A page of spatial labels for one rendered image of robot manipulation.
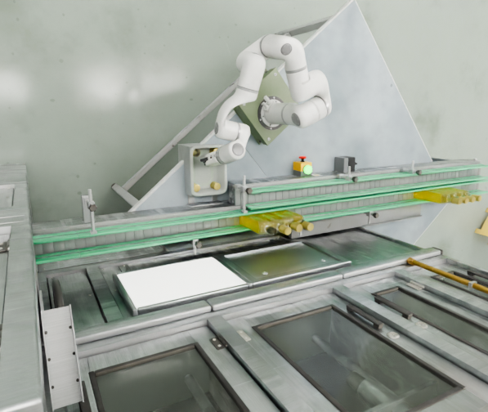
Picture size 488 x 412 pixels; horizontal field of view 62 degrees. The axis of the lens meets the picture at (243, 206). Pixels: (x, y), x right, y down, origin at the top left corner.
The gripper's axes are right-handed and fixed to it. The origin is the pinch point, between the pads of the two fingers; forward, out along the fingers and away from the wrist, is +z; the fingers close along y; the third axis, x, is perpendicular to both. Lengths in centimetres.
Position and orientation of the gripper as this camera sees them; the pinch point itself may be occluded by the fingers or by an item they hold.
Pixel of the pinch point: (210, 161)
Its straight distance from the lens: 184.2
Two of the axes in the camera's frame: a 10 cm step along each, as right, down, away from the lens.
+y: 8.8, -1.3, 4.5
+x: -1.4, -9.9, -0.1
